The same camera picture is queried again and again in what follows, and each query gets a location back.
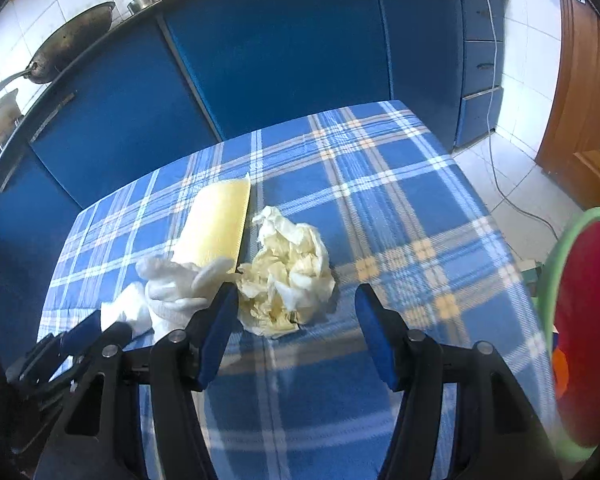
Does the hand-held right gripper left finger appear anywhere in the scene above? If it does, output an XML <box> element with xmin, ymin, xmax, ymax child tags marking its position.
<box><xmin>32</xmin><ymin>282</ymin><xmax>241</xmax><ymax>480</ymax></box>

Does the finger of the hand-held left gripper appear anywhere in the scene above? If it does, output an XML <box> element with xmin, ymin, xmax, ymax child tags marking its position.
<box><xmin>6</xmin><ymin>316</ymin><xmax>132</xmax><ymax>386</ymax></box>

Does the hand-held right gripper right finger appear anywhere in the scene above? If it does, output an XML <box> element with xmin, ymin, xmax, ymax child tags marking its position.
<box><xmin>354</xmin><ymin>282</ymin><xmax>564</xmax><ymax>480</ymax></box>

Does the white tissue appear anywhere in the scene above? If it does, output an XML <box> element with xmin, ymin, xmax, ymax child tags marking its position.
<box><xmin>100</xmin><ymin>282</ymin><xmax>154</xmax><ymax>337</ymax></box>

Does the white cotton glove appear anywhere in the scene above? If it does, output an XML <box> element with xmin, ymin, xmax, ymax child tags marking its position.
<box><xmin>135</xmin><ymin>256</ymin><xmax>237</xmax><ymax>344</ymax></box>

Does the cream tissue paper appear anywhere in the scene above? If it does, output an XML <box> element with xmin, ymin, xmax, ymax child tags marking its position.
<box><xmin>235</xmin><ymin>205</ymin><xmax>337</xmax><ymax>339</ymax></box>

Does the orange mesh bag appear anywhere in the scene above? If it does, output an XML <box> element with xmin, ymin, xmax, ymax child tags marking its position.
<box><xmin>551</xmin><ymin>345</ymin><xmax>571</xmax><ymax>404</ymax></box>

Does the red bucket with green rim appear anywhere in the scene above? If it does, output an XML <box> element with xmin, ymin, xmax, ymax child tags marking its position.
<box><xmin>535</xmin><ymin>206</ymin><xmax>600</xmax><ymax>464</ymax></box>

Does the yellow foam sheet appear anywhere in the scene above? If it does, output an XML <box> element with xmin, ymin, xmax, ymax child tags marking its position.
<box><xmin>172</xmin><ymin>172</ymin><xmax>254</xmax><ymax>276</ymax></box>

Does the blue plaid tablecloth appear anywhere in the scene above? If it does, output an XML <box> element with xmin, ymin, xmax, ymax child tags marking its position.
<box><xmin>37</xmin><ymin>100</ymin><xmax>569</xmax><ymax>480</ymax></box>

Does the white pot with lid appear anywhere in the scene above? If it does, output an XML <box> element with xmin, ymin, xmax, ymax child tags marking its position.
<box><xmin>0</xmin><ymin>89</ymin><xmax>21</xmax><ymax>159</ymax></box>

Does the dark metal wok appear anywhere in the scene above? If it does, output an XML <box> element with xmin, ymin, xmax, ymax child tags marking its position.
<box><xmin>0</xmin><ymin>1</ymin><xmax>117</xmax><ymax>109</ymax></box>

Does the blue kitchen cabinet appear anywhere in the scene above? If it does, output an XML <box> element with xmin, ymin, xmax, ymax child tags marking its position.
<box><xmin>0</xmin><ymin>0</ymin><xmax>512</xmax><ymax>311</ymax></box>

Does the wooden door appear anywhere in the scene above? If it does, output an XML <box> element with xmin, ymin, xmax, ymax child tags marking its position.
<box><xmin>535</xmin><ymin>0</ymin><xmax>600</xmax><ymax>211</ymax></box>

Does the white power cable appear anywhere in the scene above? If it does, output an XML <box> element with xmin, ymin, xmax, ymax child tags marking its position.
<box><xmin>459</xmin><ymin>0</ymin><xmax>564</xmax><ymax>234</ymax></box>

